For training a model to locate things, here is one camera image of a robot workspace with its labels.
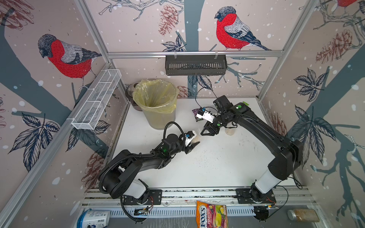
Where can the white blue-lid container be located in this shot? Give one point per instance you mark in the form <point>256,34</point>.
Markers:
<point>94,219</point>

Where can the purple candy packet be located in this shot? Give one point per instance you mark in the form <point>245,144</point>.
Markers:
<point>195,112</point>

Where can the bin with yellow bag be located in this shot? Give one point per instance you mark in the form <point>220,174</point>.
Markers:
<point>158,101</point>

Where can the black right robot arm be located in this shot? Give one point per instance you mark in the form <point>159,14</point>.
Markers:
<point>288,154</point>

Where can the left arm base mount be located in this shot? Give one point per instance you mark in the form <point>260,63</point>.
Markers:
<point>150,197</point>

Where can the grey metal bowl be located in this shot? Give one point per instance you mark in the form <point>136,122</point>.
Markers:
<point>129,94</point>

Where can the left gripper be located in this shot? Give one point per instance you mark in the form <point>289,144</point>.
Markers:
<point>189,149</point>

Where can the grain-filled jar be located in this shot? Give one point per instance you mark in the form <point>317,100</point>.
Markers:
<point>303,215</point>

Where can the white wire shelf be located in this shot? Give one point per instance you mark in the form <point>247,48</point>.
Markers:
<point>92,109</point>

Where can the Fox's candy bag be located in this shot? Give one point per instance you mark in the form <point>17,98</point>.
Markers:
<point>211,216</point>

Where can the black hanging basket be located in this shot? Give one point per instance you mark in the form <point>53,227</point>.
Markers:
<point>196,65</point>

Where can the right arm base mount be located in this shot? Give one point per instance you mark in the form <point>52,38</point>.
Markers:
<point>254,196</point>

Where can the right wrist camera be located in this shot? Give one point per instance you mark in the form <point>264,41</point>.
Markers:
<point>214,109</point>

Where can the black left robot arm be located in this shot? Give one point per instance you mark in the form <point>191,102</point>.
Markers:
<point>117,178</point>

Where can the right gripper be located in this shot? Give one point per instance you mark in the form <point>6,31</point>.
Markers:
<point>210,126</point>

